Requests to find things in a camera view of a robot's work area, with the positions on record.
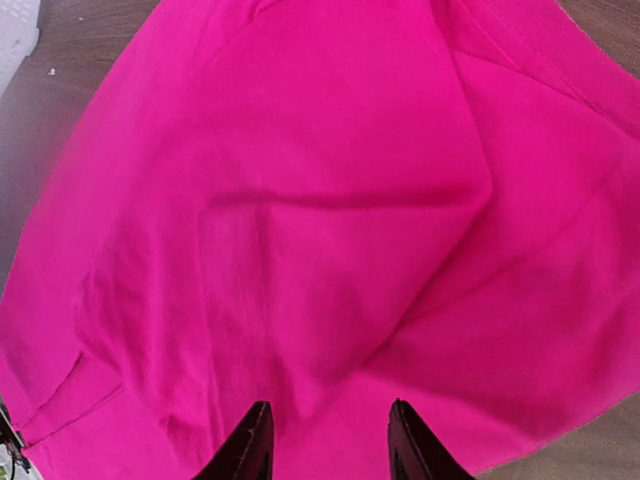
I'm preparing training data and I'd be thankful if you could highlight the white plastic laundry basket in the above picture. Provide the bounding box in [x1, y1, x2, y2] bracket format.
[0, 0, 41, 92]

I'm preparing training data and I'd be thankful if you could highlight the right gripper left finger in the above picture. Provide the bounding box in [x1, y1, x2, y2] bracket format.
[194, 401, 275, 480]

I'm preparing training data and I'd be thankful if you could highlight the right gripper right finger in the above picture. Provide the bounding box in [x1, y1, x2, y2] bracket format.
[387, 399, 475, 480]

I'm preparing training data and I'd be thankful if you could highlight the red garment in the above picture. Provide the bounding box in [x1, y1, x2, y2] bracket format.
[1, 1, 639, 479]

